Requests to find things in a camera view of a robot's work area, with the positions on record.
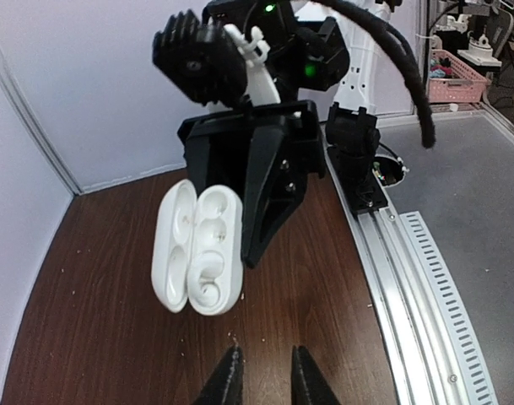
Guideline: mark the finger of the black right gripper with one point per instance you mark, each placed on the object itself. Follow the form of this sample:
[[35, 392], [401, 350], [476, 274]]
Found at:
[[198, 157], [275, 185]]

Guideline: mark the white oval charging case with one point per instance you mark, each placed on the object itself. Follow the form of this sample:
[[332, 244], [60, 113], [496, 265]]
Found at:
[[197, 249]]

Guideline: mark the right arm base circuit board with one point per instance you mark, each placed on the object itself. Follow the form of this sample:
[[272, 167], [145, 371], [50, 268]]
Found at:
[[389, 170]]

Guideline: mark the aluminium corner post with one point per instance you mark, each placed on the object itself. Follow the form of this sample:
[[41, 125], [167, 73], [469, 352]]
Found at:
[[24, 112]]

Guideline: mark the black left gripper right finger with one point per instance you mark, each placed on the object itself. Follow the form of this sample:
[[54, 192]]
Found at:
[[308, 385]]

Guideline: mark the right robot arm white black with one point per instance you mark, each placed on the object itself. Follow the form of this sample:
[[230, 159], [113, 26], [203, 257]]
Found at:
[[285, 97]]

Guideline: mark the pink plastic basket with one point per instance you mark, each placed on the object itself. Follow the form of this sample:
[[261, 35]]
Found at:
[[450, 80]]

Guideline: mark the aluminium front frame rail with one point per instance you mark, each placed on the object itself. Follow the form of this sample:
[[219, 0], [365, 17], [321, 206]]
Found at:
[[439, 259]]

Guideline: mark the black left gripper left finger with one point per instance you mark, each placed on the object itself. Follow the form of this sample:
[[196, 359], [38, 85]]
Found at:
[[225, 385]]

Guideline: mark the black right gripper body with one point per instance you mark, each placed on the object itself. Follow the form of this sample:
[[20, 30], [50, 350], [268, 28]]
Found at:
[[230, 134]]

